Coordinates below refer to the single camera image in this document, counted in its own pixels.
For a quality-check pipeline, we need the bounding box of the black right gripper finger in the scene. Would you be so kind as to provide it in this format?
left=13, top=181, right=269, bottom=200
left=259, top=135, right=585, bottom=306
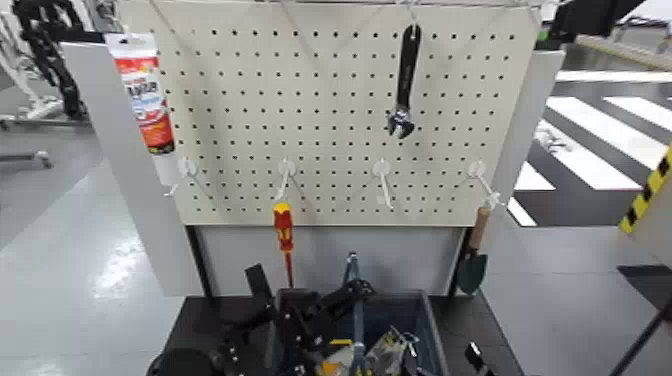
left=464, top=341, right=494, bottom=376

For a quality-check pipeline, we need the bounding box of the clear packaged hardware item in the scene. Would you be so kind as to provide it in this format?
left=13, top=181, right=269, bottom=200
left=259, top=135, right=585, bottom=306
left=364, top=325, right=417, bottom=376

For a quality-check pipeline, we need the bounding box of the black monitor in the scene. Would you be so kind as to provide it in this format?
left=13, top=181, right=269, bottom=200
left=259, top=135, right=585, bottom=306
left=535, top=0, right=648, bottom=52

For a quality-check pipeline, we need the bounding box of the yellow grey handled tool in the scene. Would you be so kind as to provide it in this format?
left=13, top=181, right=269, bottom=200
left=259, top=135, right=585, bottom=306
left=317, top=338, right=354, bottom=376

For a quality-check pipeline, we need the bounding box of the black frame post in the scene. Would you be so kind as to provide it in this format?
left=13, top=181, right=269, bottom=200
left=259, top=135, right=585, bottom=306
left=447, top=226, right=470, bottom=296
left=185, top=225, right=215, bottom=298

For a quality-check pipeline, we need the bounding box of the grey blue plastic crate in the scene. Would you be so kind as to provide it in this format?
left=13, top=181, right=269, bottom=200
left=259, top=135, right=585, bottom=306
left=272, top=287, right=451, bottom=376

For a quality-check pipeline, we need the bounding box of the black robot in background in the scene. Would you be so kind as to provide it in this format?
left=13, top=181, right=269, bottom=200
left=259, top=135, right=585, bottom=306
left=12, top=0, right=106, bottom=122

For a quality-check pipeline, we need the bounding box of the white pegboard hook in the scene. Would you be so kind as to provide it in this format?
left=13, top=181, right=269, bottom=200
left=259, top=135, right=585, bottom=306
left=164, top=156, right=199, bottom=199
left=372, top=158, right=395, bottom=211
left=468, top=159, right=506, bottom=211
left=274, top=157, right=297, bottom=202

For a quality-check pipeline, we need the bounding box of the beige perforated pegboard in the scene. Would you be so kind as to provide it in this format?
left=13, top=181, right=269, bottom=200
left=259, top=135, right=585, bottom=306
left=117, top=0, right=543, bottom=228

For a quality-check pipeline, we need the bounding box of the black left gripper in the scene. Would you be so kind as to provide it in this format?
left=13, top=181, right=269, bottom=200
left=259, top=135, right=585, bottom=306
left=243, top=263, right=377, bottom=376

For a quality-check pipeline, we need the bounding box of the yellow black hazard striped barrier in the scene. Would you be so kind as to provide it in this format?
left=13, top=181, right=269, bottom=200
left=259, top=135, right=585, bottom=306
left=617, top=145, right=672, bottom=236

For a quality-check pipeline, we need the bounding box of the white metal stand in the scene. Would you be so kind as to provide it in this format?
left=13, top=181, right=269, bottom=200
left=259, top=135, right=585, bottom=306
left=0, top=10, right=65, bottom=132

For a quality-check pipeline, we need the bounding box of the red yellow screwdriver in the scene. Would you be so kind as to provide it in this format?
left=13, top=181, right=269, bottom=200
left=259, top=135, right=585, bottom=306
left=272, top=201, right=295, bottom=289

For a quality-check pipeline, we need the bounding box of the green trowel wooden handle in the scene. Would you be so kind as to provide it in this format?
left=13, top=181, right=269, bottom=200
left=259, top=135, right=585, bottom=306
left=455, top=206, right=491, bottom=296

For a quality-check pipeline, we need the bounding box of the black adjustable wrench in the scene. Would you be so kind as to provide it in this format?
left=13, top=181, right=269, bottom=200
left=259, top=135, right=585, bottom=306
left=387, top=23, right=423, bottom=140

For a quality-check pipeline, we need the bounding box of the black slanted pole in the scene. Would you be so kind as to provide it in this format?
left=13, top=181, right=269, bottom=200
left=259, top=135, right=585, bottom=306
left=608, top=308, right=672, bottom=376

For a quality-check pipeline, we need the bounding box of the white red sealant tube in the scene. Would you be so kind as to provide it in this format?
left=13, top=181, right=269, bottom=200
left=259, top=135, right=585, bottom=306
left=105, top=32, right=181, bottom=188

